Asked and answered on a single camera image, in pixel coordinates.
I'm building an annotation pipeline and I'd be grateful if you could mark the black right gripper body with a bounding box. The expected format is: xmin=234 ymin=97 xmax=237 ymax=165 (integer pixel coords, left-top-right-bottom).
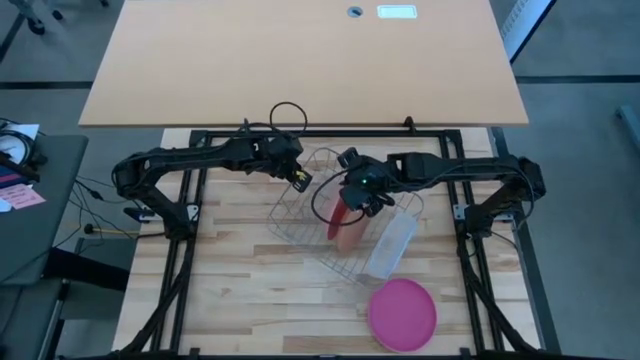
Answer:
xmin=339 ymin=147 xmax=396 ymax=199

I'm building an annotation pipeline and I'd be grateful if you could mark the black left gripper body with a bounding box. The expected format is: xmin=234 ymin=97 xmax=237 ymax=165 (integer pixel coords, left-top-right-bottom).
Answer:
xmin=259 ymin=134 xmax=314 ymax=194

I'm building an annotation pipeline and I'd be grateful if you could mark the orange plate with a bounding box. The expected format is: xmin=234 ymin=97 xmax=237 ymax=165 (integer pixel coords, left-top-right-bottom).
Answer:
xmin=335 ymin=212 xmax=374 ymax=254

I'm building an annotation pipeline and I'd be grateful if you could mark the grey wire dish rack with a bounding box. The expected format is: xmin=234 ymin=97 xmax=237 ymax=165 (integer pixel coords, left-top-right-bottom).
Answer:
xmin=267 ymin=146 xmax=425 ymax=287

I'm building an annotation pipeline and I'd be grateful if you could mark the magenta plate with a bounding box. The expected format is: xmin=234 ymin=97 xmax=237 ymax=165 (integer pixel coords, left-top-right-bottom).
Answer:
xmin=367 ymin=278 xmax=439 ymax=354

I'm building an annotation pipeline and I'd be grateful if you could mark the translucent white cutlery holder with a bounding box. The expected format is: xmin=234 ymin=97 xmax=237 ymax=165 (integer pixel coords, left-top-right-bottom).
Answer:
xmin=364 ymin=212 xmax=420 ymax=281

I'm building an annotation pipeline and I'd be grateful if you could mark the tan desk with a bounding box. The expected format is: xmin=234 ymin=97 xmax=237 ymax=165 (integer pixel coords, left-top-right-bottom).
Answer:
xmin=78 ymin=0 xmax=530 ymax=128

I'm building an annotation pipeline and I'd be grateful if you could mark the small black electronics box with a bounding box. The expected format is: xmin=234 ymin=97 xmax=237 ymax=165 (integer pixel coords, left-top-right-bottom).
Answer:
xmin=123 ymin=207 xmax=157 ymax=224

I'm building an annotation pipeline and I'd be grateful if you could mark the white desk socket plate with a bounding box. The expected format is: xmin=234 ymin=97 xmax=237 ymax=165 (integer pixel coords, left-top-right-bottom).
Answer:
xmin=376 ymin=4 xmax=419 ymax=20

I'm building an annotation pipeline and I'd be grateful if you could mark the black-tipped yellow rod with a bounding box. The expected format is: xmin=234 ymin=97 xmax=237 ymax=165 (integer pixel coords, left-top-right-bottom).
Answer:
xmin=83 ymin=224 xmax=141 ymax=237

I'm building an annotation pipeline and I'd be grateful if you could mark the silver perforated computer case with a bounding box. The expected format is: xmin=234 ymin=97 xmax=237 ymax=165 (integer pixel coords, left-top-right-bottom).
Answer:
xmin=501 ymin=0 xmax=557 ymax=64

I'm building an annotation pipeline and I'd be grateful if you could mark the black desk support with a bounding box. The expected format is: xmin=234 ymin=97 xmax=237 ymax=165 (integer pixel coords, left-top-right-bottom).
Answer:
xmin=42 ymin=245 xmax=131 ymax=294

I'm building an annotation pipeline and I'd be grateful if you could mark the grey side desk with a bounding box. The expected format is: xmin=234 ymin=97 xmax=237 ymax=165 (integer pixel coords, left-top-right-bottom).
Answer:
xmin=0 ymin=133 xmax=90 ymax=287

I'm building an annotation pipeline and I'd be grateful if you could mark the white paper sheet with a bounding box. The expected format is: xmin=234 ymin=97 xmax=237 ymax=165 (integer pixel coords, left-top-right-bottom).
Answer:
xmin=0 ymin=123 xmax=40 ymax=166

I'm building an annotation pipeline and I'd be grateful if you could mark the pink paper note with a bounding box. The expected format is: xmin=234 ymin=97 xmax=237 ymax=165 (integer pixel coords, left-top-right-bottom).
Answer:
xmin=0 ymin=182 xmax=46 ymax=211

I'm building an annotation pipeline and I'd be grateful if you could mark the black office chair base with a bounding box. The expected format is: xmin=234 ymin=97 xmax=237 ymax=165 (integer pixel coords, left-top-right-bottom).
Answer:
xmin=0 ymin=0 xmax=66 ymax=37

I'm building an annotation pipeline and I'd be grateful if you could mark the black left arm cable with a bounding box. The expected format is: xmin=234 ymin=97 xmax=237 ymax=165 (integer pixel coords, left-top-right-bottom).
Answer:
xmin=268 ymin=101 xmax=309 ymax=140

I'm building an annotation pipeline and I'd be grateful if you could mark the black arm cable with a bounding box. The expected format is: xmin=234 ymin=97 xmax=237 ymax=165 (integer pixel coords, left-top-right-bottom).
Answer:
xmin=268 ymin=101 xmax=309 ymax=140
xmin=310 ymin=168 xmax=369 ymax=228

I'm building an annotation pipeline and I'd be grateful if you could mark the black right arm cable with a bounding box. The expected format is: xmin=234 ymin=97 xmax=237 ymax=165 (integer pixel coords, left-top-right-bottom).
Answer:
xmin=310 ymin=168 xmax=369 ymax=228

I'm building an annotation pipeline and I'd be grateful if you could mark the black metal table frame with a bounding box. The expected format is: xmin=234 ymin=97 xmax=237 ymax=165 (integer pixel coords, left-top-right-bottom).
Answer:
xmin=112 ymin=116 xmax=564 ymax=360

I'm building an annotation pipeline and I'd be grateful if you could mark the black floor cable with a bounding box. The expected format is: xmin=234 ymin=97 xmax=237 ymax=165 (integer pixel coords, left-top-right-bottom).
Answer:
xmin=69 ymin=174 xmax=169 ymax=241

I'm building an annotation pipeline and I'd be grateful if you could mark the black cable bundle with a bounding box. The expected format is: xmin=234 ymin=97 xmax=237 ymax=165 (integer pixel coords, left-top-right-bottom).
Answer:
xmin=0 ymin=128 xmax=49 ymax=184

